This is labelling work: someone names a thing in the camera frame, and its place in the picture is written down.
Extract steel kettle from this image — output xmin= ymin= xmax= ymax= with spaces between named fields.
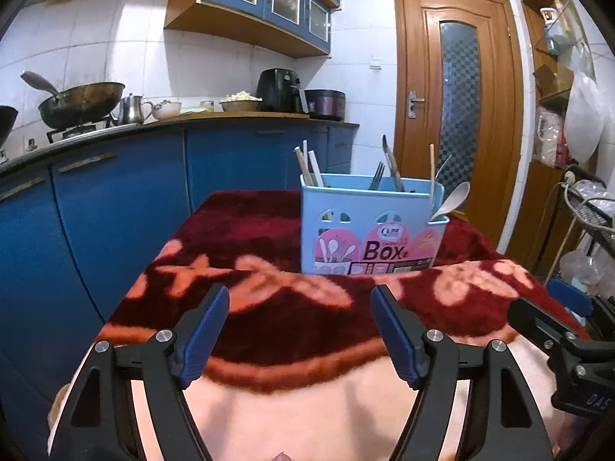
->
xmin=117 ymin=94 xmax=153 ymax=125

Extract black air fryer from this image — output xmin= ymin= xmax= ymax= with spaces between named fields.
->
xmin=256 ymin=68 xmax=309 ymax=114

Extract wooden cutting board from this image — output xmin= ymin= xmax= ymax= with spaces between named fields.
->
xmin=163 ymin=111 xmax=309 ymax=123

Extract large steel fork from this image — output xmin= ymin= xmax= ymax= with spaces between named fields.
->
xmin=368 ymin=161 xmax=385 ymax=191

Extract light blue utensil holder box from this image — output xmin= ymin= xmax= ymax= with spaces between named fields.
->
xmin=300 ymin=174 xmax=449 ymax=276

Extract dark wok at left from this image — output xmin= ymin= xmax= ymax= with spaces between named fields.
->
xmin=0 ymin=105 xmax=19 ymax=147

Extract steel knife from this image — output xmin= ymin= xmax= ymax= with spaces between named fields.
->
xmin=382 ymin=135 xmax=404 ymax=192

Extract beige plastic spoon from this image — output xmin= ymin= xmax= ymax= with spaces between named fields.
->
xmin=430 ymin=181 xmax=471 ymax=222

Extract steel door handle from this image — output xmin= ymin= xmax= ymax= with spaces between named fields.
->
xmin=407 ymin=91 xmax=425 ymax=119

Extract bowl of white food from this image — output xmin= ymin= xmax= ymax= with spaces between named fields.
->
xmin=220 ymin=91 xmax=262 ymax=113

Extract wooden door with glass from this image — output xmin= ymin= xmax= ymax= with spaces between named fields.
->
xmin=394 ymin=0 xmax=523 ymax=244

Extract white plastic bag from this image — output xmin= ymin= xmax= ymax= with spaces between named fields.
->
xmin=564 ymin=72 xmax=609 ymax=163

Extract black wire rack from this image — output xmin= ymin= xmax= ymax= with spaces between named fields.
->
xmin=532 ymin=164 xmax=615 ymax=290

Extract wooden shelf unit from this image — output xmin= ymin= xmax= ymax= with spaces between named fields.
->
xmin=507 ymin=0 xmax=595 ymax=276

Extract white floral bowl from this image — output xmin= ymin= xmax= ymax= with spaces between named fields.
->
xmin=151 ymin=100 xmax=181 ymax=121

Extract red floral plush blanket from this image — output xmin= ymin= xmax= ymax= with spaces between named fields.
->
xmin=47 ymin=188 xmax=592 ymax=461

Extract blue glass wall cabinet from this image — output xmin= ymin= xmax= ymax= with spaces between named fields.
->
xmin=165 ymin=0 xmax=340 ymax=58

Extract black wok with handle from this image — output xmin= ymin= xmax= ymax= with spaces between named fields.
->
xmin=21 ymin=71 xmax=125 ymax=131

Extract small steel fork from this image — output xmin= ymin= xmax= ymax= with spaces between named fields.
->
xmin=435 ymin=154 xmax=454 ymax=181

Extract blue kitchen base cabinets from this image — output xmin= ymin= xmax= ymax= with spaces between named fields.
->
xmin=1 ymin=118 xmax=356 ymax=460

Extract dark rice cooker pot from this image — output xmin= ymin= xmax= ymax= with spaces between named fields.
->
xmin=306 ymin=90 xmax=346 ymax=122

